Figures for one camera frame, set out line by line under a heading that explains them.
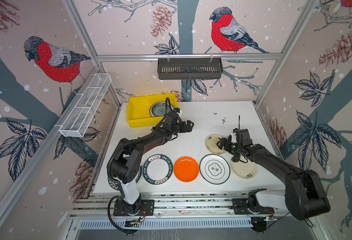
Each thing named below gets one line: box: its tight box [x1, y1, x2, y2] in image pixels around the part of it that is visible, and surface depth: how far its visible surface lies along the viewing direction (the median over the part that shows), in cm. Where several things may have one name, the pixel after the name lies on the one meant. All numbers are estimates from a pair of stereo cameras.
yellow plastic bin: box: [126, 93, 179, 128], surface depth 116 cm
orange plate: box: [173, 156, 200, 183], surface depth 88 cm
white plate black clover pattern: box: [199, 154, 231, 185], surface depth 87 cm
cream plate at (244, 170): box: [230, 158, 258, 179], surface depth 87 cm
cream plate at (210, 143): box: [205, 134, 227, 155], surface depth 98 cm
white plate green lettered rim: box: [142, 154, 173, 185], surface depth 88 cm
